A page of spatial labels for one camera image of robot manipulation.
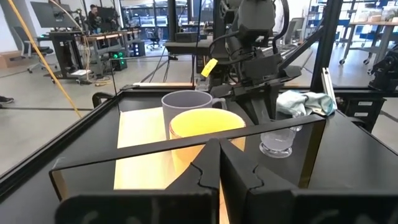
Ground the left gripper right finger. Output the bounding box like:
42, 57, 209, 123
220, 138, 299, 224

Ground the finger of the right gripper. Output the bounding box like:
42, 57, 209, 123
267, 83, 281, 121
240, 93, 266, 125

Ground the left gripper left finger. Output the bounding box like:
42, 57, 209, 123
166, 138, 221, 224

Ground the orange mug with white handle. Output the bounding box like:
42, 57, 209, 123
169, 108, 247, 177

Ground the grey mug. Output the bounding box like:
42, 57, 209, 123
160, 90, 228, 141

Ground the light blue cloth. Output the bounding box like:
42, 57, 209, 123
275, 90, 337, 121

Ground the yellow tag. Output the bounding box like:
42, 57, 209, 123
200, 58, 219, 78

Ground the aluminium extrusion bar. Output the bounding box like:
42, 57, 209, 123
321, 67, 338, 110

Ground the wooden cutting board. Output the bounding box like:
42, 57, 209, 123
49, 107, 326, 224

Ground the black drawer unit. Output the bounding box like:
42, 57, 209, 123
334, 93, 386, 133

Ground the wooden table on casters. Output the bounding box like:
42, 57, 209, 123
338, 21, 398, 66

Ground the computer tower with green lights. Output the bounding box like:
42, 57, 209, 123
108, 49, 128, 72

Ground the person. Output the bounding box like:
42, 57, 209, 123
88, 4, 102, 34

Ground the black desk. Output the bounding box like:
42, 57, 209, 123
48, 29, 91, 80

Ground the black office chair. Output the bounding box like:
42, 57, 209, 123
11, 26, 58, 74

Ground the dark monitor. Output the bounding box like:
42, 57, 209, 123
30, 1, 72, 29

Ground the cardboard box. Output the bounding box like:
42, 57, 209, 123
0, 50, 22, 70

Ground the black rig post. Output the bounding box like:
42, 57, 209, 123
278, 0, 343, 93

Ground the black curved cable loop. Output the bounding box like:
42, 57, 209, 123
91, 91, 115, 109

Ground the yellow cable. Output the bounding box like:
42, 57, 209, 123
7, 0, 82, 118

